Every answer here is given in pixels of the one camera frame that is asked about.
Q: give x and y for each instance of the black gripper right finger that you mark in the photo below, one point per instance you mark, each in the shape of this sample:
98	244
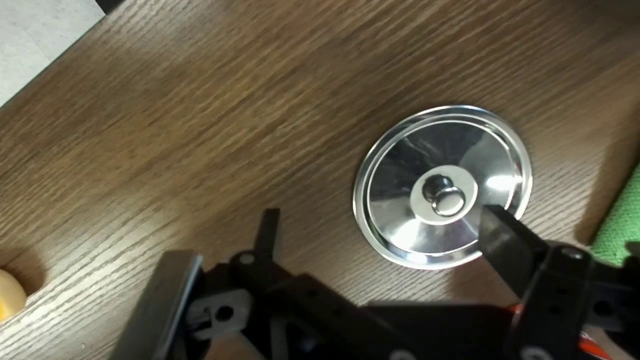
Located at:
507	247

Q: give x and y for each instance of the silver metal lid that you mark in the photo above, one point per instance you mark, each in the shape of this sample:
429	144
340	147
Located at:
401	221

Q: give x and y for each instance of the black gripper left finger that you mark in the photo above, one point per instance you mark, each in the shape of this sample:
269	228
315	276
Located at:
269	231

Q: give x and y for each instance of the green cloth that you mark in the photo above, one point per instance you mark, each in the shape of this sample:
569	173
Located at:
620	223

